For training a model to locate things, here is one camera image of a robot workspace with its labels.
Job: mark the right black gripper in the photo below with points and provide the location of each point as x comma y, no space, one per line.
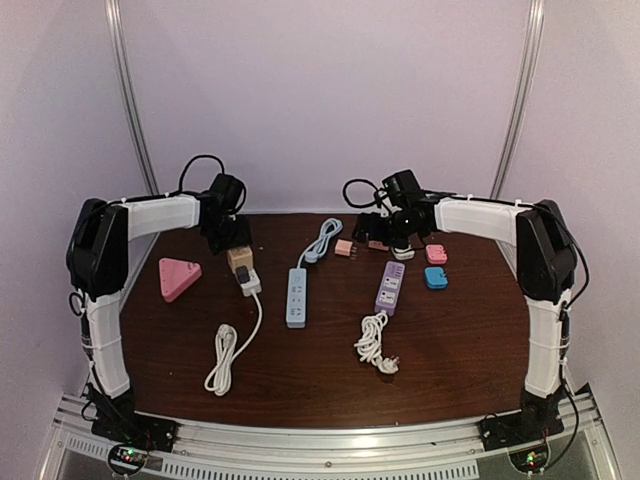
375,233

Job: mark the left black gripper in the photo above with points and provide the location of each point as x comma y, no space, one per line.
243,239

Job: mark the beige cube charger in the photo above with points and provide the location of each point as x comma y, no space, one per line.
240,257

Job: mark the white pink plug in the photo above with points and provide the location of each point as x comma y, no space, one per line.
403,254

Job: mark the pink cube socket adapter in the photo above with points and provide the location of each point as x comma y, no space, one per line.
377,245

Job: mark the pink plug adapter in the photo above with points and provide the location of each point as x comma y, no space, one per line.
436,254

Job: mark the purple power strip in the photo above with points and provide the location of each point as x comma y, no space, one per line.
389,289

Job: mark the white power strip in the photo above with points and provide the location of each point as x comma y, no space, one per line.
254,288

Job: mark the blue plug adapter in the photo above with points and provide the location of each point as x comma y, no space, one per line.
435,278

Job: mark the pink triangular power strip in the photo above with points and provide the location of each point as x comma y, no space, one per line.
176,276

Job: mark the small pink charger plug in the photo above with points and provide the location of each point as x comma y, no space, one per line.
345,249

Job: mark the light blue power strip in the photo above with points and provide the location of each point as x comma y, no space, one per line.
296,298

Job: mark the black plug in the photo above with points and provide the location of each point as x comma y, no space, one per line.
243,276

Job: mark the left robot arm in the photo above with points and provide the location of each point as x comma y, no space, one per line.
97,259

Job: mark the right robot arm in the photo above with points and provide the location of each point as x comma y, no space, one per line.
545,253

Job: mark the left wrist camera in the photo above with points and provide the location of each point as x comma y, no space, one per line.
229,192

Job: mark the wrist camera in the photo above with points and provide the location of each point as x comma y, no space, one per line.
229,192
402,188

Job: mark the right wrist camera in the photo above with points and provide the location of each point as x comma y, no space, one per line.
402,188

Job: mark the right aluminium post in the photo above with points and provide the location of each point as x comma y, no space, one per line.
529,60

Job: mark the aluminium post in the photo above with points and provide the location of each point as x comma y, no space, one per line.
126,85
529,60

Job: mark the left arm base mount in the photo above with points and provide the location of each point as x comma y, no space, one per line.
140,431

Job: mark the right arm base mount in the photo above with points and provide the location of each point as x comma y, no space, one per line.
532,423

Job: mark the left aluminium post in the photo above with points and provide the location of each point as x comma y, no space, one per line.
126,85

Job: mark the aluminium front rail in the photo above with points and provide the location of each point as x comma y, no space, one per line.
443,450

